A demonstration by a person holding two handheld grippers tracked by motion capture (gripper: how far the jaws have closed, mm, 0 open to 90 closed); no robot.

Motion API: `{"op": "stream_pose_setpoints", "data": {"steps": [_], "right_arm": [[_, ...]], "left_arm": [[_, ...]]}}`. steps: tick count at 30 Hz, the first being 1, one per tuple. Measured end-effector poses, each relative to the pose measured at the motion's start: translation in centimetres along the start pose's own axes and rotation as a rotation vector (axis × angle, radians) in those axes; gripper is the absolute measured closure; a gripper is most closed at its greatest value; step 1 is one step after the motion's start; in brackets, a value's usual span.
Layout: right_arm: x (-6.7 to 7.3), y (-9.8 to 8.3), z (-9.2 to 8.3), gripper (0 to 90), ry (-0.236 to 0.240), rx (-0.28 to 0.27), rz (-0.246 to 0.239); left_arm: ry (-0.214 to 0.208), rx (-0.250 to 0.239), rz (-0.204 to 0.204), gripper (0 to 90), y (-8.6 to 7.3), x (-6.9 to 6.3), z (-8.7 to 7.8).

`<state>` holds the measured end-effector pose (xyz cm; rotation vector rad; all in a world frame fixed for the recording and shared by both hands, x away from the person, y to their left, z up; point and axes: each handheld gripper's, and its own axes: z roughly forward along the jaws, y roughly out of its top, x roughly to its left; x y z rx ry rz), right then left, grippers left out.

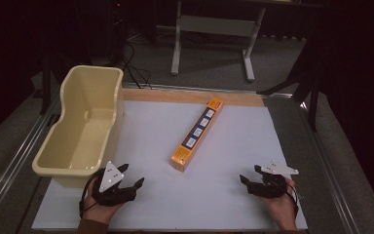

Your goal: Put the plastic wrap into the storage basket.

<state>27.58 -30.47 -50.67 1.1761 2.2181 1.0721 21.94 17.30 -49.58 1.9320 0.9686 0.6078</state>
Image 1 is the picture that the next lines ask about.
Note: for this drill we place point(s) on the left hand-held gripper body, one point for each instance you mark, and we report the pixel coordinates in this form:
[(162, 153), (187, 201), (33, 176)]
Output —
[(111, 177)]

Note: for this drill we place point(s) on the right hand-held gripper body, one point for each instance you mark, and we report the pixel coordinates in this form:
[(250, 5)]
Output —
[(272, 182)]

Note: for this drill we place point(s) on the person's right hand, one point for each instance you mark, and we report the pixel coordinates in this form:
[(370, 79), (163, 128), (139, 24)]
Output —
[(280, 209)]

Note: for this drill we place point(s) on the person's left hand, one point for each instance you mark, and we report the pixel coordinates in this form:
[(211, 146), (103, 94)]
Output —
[(100, 209)]

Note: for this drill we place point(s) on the white table mat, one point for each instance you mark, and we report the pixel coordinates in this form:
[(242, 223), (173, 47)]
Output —
[(207, 188)]

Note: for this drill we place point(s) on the cream plastic tub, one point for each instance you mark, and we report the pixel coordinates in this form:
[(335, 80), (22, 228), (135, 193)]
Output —
[(84, 130)]

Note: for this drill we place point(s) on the long orange cardboard box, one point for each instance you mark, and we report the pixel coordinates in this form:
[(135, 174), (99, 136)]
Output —
[(197, 134)]

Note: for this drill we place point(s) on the wooden board strip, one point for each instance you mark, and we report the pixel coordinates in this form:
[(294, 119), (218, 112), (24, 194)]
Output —
[(175, 96)]

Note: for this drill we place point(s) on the black stand legs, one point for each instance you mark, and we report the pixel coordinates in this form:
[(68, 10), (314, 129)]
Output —
[(302, 84)]

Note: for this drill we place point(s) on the black stand leg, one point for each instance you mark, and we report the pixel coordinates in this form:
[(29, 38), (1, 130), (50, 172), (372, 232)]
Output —
[(45, 84)]

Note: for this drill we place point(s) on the dark equipment tower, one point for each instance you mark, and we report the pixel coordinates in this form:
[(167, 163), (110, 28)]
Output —
[(118, 29)]

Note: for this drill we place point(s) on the aluminium table rail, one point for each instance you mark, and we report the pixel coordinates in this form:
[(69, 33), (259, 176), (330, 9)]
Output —
[(329, 169), (16, 162), (207, 89)]

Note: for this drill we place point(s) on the white metal table frame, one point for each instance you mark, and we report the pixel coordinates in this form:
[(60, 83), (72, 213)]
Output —
[(216, 26)]

